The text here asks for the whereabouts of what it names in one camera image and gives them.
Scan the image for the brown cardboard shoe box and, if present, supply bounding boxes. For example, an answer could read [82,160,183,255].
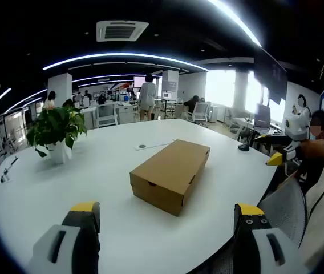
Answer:
[129,139,211,217]

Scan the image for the ceiling light strip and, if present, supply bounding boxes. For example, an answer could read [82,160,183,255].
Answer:
[207,0,263,49]
[41,52,210,72]

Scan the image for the potted green plant white pot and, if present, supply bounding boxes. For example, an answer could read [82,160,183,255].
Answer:
[26,105,88,165]

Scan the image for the black hanging sign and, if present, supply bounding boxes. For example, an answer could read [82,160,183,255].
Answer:
[252,46,289,106]

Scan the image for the small white tool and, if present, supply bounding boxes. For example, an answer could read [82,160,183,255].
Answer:
[0,156,19,184]

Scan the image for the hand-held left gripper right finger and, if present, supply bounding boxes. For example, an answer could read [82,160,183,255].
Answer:
[233,203,308,274]

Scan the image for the ceiling air conditioner unit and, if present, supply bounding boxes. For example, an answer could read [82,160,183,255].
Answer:
[95,19,150,43]

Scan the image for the white office chair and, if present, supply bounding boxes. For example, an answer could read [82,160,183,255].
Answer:
[96,102,119,128]
[191,102,212,124]

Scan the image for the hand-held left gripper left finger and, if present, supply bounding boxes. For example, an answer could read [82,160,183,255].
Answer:
[25,201,102,274]

